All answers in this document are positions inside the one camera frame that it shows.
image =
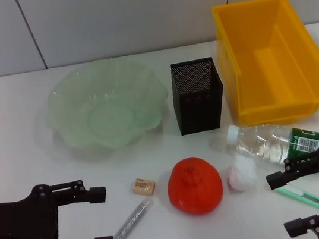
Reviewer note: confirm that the pale green glass fruit plate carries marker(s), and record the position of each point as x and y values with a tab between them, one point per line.
108	118

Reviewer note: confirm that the yellow plastic storage bin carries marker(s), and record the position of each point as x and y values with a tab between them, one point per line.
273	78

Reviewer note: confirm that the clear water bottle green label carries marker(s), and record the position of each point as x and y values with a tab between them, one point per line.
258	140

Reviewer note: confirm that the mint green utility knife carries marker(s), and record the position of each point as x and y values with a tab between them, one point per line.
303	194

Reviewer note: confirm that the beige eraser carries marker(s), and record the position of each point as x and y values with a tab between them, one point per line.
144	187

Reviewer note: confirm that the orange fruit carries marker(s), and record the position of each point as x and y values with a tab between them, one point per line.
195	189

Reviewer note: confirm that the black mesh pen holder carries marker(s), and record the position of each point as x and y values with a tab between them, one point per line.
198	110

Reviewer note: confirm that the white paper ball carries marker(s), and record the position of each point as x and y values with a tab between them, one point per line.
243	174

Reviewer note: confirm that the grey marker pen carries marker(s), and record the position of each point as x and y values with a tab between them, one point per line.
132	218

